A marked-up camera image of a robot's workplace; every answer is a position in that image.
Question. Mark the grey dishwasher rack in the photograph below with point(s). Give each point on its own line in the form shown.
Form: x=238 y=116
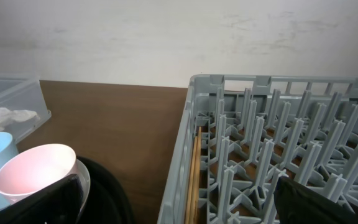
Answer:
x=256 y=129

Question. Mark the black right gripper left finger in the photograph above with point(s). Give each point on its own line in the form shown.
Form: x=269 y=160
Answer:
x=42 y=205

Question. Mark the wooden chopstick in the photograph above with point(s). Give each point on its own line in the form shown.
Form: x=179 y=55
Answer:
x=196 y=176
x=191 y=180

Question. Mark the pink plastic cup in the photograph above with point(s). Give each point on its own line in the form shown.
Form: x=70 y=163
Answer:
x=36 y=169

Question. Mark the white round plate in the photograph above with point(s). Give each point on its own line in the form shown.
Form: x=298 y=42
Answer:
x=84 y=183

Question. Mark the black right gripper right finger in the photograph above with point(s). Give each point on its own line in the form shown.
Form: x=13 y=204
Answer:
x=296 y=204

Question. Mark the clear plastic waste bin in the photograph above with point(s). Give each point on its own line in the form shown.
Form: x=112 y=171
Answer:
x=23 y=92

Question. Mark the round black serving tray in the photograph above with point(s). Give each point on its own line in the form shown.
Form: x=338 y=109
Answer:
x=107 y=201

